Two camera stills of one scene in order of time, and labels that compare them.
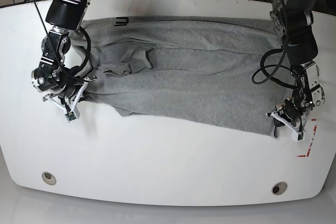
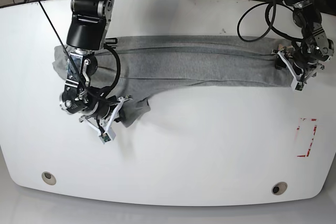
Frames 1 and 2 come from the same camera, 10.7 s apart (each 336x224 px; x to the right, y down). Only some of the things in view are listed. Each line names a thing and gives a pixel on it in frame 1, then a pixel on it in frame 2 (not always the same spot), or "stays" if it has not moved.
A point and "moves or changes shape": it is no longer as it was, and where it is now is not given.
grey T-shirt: x=224 y=73 moves or changes shape
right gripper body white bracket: x=296 y=129 to x=297 y=83
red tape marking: x=314 y=130 stays
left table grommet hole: x=49 y=178 stays
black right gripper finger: x=277 y=123 to x=280 y=63
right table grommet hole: x=279 y=188 stays
